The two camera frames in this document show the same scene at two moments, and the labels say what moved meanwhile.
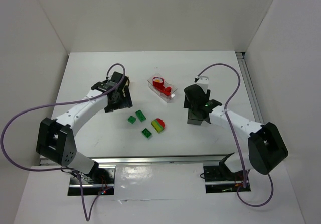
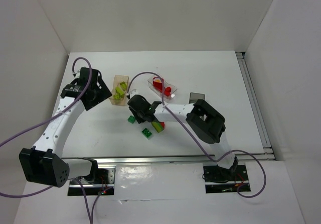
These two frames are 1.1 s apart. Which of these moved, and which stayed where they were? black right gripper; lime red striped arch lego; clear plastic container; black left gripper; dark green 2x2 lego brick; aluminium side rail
Moved: black left gripper; black right gripper
Stayed: dark green 2x2 lego brick; lime red striped arch lego; aluminium side rail; clear plastic container
